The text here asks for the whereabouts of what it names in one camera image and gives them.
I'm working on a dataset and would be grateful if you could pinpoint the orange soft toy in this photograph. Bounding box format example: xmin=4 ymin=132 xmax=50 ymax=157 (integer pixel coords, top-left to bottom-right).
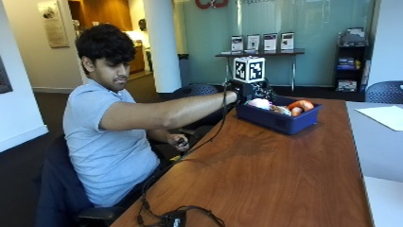
xmin=286 ymin=99 xmax=316 ymax=117

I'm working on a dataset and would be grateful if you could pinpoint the dark framed wall picture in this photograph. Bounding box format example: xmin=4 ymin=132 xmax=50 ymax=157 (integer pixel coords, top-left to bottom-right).
xmin=0 ymin=56 xmax=13 ymax=95

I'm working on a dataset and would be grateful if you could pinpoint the the person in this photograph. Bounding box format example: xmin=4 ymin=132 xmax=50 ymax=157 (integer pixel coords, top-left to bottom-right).
xmin=61 ymin=24 xmax=239 ymax=208

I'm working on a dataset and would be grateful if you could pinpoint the blue plastic bin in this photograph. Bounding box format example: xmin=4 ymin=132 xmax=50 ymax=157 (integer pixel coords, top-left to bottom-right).
xmin=234 ymin=95 xmax=323 ymax=136

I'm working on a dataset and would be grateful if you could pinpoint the white paper sheet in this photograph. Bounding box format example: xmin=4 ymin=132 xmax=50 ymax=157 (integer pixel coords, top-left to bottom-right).
xmin=354 ymin=105 xmax=403 ymax=132

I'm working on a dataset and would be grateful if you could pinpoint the dark blue office chair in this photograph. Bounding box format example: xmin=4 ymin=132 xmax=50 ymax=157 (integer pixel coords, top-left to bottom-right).
xmin=34 ymin=134 xmax=128 ymax=227

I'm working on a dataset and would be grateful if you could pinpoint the narrow console table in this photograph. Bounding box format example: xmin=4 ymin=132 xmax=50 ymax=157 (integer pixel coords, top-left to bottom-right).
xmin=214 ymin=47 xmax=306 ymax=93

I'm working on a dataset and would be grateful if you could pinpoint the pink and white soft toy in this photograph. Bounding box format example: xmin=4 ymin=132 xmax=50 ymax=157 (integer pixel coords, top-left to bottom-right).
xmin=246 ymin=97 xmax=273 ymax=111

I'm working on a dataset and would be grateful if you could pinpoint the black box on table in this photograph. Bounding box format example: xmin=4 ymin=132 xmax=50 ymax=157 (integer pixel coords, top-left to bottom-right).
xmin=161 ymin=210 xmax=187 ymax=227

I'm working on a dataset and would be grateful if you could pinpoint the white pillar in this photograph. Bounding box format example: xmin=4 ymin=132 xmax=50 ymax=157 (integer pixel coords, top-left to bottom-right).
xmin=141 ymin=0 xmax=182 ymax=94

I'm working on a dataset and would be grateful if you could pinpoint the black cable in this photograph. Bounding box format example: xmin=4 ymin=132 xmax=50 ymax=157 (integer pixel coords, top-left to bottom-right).
xmin=136 ymin=82 xmax=233 ymax=227

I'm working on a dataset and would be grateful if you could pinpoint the framed display card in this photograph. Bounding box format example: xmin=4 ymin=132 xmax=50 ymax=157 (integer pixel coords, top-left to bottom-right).
xmin=246 ymin=33 xmax=262 ymax=53
xmin=229 ymin=35 xmax=245 ymax=53
xmin=279 ymin=31 xmax=296 ymax=51
xmin=262 ymin=32 xmax=278 ymax=52

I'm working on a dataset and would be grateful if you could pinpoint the wall poster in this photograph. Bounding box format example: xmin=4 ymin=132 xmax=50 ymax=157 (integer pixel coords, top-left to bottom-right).
xmin=36 ymin=0 xmax=70 ymax=49

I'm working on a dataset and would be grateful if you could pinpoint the dark perforated chair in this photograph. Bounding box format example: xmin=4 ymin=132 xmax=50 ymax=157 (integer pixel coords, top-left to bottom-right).
xmin=364 ymin=80 xmax=403 ymax=105
xmin=169 ymin=83 xmax=221 ymax=101

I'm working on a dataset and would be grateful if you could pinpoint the black magazine rack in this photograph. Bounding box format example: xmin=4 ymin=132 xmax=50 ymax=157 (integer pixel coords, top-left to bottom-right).
xmin=332 ymin=26 xmax=371 ymax=94

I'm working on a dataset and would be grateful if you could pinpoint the white marker cube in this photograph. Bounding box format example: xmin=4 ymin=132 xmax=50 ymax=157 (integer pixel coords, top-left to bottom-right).
xmin=233 ymin=56 xmax=267 ymax=84

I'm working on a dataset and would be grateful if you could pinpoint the brown soft toy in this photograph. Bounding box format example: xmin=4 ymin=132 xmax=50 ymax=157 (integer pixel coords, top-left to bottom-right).
xmin=269 ymin=104 xmax=292 ymax=116

